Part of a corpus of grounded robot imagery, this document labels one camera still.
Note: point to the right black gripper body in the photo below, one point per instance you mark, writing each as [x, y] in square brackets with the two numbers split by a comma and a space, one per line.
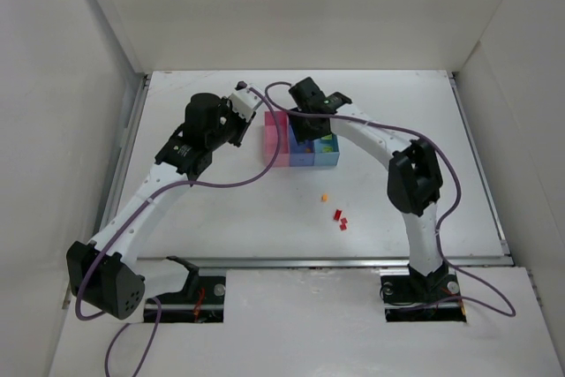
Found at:
[307, 128]

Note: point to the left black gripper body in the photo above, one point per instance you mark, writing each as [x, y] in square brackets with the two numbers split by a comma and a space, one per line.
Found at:
[241, 128]

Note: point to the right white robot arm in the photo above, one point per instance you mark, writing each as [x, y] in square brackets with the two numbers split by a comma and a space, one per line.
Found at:
[413, 185]

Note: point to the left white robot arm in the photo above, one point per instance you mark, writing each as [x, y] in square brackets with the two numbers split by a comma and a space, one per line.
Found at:
[103, 271]

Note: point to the pink container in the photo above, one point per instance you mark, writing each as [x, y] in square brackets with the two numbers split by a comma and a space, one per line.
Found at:
[276, 134]

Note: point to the dark blue container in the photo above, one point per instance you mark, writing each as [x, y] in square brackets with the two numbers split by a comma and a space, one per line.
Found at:
[297, 156]

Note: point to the light blue container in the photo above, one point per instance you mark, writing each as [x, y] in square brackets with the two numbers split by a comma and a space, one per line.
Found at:
[326, 160]

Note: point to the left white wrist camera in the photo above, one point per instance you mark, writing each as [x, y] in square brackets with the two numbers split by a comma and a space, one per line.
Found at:
[245, 100]

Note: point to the left aluminium rail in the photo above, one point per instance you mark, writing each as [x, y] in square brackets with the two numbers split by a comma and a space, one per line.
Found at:
[121, 152]

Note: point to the aluminium rail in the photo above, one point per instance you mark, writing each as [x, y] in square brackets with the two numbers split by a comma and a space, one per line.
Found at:
[482, 176]
[395, 262]
[121, 152]

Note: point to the right aluminium rail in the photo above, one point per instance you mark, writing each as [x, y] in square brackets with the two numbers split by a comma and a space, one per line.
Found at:
[482, 176]

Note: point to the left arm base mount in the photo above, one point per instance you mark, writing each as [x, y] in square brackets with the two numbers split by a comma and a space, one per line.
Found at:
[207, 295]

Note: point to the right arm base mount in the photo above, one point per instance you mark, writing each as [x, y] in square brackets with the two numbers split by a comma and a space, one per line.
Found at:
[407, 300]

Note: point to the front aluminium rail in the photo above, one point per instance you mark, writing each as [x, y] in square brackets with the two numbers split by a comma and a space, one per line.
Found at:
[395, 262]

